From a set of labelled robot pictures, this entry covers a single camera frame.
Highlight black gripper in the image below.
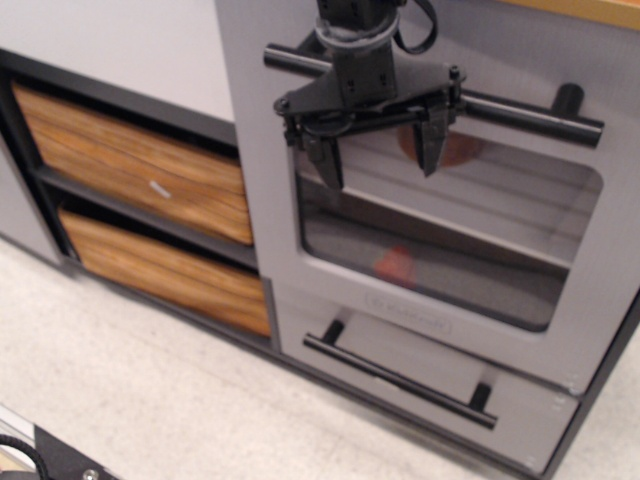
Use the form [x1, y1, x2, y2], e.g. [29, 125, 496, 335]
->
[274, 44, 466, 189]

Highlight grey oven door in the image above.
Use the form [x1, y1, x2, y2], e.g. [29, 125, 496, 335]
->
[216, 1, 639, 394]

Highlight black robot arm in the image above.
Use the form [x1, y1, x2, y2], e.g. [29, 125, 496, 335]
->
[274, 1, 465, 190]

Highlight grey oven rack tray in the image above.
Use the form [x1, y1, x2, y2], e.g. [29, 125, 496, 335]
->
[339, 129, 603, 268]

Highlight amber plastic pot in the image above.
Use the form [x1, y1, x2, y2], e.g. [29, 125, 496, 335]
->
[397, 126, 486, 168]

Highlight red toy strawberry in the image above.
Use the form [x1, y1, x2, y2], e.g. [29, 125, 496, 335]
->
[373, 246, 416, 289]

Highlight upper wood grain bin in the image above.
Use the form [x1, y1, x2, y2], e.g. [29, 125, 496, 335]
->
[11, 83, 253, 246]

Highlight wood grain bin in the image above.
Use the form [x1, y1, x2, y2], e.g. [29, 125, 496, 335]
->
[59, 208, 271, 338]
[11, 83, 253, 246]

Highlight dark play kitchen cabinet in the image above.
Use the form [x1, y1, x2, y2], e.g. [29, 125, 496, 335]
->
[1, 1, 639, 479]

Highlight lower wood grain bin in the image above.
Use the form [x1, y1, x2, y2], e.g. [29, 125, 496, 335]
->
[59, 208, 271, 338]

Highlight grey lower drawer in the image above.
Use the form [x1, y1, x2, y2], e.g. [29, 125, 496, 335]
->
[274, 284, 579, 476]

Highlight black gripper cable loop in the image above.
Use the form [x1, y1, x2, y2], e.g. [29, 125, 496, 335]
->
[394, 0, 441, 56]

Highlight black oven door handle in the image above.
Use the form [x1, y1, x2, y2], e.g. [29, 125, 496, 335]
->
[264, 43, 605, 148]

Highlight black drawer handle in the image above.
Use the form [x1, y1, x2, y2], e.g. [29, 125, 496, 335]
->
[303, 320, 498, 430]

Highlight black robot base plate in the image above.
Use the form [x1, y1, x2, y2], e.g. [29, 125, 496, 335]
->
[34, 426, 119, 480]

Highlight black braided cable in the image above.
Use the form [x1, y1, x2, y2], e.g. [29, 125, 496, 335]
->
[0, 434, 49, 480]

